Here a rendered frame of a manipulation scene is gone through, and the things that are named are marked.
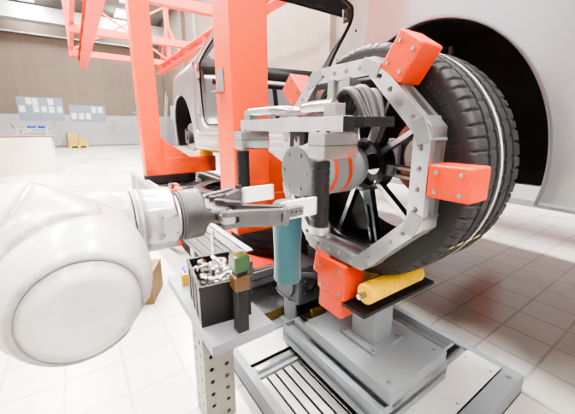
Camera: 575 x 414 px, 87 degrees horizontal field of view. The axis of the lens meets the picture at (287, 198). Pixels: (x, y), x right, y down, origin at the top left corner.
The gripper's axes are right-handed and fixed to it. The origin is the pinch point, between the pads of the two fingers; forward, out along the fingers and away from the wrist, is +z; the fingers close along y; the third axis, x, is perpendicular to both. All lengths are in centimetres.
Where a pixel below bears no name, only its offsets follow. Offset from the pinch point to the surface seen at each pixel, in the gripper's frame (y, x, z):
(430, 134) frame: 9.8, 11.5, 28.5
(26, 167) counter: -787, -72, -118
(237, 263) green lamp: -15.7, -18.5, -3.3
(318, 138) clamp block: 0.8, 10.7, 6.5
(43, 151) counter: -787, -42, -87
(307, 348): -31, -67, 30
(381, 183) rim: -9.9, -2.8, 39.3
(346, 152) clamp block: 2.5, 8.1, 12.2
